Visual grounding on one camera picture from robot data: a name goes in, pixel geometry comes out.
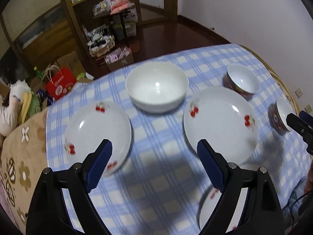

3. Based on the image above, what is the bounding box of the red paper gift bag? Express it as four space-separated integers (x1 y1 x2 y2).
43 65 77 101

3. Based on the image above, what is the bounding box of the blue white plaid cloth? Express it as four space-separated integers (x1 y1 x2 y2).
46 44 311 234

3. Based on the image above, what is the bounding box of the large white bowl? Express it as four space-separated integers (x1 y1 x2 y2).
125 61 189 114

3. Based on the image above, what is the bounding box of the beige floral blanket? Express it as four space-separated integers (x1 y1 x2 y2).
1 109 48 234

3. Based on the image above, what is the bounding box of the white cherry plate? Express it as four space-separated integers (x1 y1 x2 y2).
183 87 258 165
199 188 248 232
63 101 132 177

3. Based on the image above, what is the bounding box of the white plush toy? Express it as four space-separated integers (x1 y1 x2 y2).
1 80 30 138

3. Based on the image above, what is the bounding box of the red patterned bowl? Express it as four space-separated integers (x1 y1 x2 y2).
223 64 261 100
268 97 294 135

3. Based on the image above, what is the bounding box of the cardboard box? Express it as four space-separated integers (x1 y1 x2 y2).
54 51 85 77

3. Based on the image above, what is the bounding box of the wooden shelf cabinet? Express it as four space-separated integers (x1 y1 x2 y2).
0 0 179 79

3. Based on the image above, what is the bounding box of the wicker basket with items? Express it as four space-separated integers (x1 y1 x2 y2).
87 27 115 58

